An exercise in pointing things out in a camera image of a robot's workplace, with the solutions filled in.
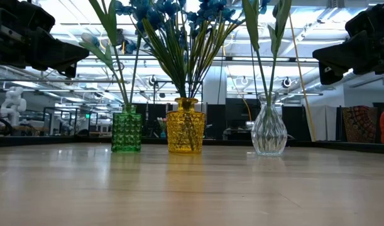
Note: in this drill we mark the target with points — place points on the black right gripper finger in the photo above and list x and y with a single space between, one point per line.
345 53
326 77

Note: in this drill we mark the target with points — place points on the green glass vase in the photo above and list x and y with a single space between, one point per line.
126 135

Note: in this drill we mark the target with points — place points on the flower stems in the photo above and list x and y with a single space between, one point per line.
251 22

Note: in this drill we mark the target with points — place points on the blue artificial flower bunch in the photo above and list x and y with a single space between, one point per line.
217 11
168 6
144 12

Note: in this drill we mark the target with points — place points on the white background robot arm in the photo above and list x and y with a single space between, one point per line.
14 103

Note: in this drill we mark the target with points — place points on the clear glass vase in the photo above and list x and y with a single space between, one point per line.
268 135

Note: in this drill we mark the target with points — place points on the yellow glass vase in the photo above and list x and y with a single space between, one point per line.
185 132

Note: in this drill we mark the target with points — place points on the white curtain panel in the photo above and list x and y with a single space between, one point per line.
323 122

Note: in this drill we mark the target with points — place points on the red patterned tapestry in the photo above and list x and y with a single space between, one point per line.
359 124

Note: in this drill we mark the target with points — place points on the black partition panel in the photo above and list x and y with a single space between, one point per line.
239 116
151 119

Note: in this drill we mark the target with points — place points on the background potted tulips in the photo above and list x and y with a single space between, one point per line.
161 123

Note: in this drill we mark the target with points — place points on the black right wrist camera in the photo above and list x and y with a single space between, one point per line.
364 19

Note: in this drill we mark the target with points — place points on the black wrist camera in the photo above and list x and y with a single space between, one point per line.
37 17
364 19

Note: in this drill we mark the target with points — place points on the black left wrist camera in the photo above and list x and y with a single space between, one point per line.
37 17

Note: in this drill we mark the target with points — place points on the black aluminium table frame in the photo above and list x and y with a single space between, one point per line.
217 142

